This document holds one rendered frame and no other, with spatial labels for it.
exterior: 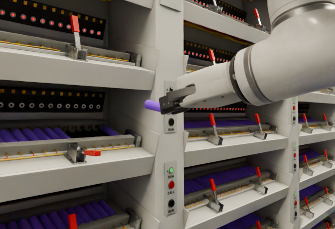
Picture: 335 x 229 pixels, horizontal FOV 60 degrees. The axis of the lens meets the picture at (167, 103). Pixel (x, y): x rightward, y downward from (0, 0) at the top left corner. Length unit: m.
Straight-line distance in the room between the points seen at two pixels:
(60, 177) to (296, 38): 0.43
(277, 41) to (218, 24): 0.52
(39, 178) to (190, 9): 0.54
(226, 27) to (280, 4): 0.54
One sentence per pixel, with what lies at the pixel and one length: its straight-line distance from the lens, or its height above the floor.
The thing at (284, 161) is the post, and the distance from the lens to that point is 1.26.
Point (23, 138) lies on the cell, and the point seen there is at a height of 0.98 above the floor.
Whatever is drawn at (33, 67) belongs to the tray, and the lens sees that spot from 0.53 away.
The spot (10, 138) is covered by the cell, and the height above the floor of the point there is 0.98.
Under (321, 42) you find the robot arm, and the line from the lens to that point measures 0.36.
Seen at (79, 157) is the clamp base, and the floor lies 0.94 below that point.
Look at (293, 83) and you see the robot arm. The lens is 0.37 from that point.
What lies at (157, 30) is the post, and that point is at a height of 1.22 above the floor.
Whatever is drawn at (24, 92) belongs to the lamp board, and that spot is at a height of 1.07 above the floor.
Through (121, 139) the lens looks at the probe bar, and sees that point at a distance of 0.66.
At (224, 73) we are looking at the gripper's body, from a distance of 0.40.
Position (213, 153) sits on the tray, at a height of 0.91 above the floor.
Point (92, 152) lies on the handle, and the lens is 0.51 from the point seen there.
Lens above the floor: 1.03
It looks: 2 degrees up
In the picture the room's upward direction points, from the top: straight up
